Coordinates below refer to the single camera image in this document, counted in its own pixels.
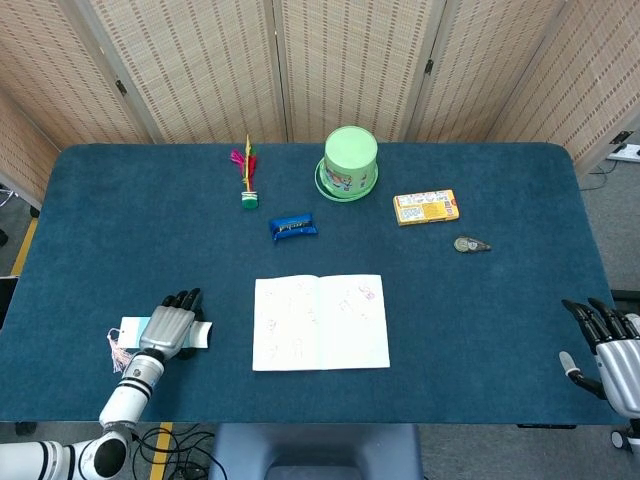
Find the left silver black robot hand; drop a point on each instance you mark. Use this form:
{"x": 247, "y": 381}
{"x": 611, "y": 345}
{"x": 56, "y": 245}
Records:
{"x": 165, "y": 330}

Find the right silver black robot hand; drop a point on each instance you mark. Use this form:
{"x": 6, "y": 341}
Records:
{"x": 620, "y": 365}

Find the light blue tasselled bookmark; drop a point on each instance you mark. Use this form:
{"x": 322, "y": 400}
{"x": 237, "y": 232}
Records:
{"x": 131, "y": 331}

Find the white lined notebook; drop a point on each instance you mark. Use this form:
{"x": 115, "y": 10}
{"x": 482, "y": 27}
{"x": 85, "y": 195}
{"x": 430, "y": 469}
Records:
{"x": 350, "y": 330}

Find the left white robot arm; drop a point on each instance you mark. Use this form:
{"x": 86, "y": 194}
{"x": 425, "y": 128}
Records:
{"x": 125, "y": 400}

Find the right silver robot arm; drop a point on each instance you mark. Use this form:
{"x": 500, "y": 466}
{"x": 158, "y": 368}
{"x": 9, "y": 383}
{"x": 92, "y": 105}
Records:
{"x": 631, "y": 435}

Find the blue felt table cloth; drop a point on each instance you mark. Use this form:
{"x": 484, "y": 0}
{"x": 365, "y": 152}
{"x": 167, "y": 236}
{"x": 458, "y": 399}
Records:
{"x": 150, "y": 240}

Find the colourful feather shuttlecock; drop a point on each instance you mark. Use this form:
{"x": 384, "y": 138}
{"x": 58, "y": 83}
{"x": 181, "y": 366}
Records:
{"x": 249, "y": 200}

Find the blue snack packet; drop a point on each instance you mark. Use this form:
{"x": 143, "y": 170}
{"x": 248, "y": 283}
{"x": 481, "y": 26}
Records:
{"x": 294, "y": 227}

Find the blue grey robot torso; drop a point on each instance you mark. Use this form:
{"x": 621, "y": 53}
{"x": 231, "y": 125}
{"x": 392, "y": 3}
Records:
{"x": 315, "y": 450}

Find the dark correction tape dispenser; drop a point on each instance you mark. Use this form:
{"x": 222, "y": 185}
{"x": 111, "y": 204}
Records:
{"x": 467, "y": 244}

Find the white power strip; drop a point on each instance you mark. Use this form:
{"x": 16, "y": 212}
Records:
{"x": 625, "y": 152}

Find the yellow cardboard box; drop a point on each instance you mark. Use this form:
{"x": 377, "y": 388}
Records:
{"x": 427, "y": 207}

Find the green plastic bucket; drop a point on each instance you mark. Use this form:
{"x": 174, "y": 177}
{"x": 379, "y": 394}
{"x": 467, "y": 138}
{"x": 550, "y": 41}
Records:
{"x": 350, "y": 155}

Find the woven folding screen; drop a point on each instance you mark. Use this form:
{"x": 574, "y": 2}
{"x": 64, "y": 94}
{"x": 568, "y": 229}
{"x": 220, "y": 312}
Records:
{"x": 200, "y": 65}

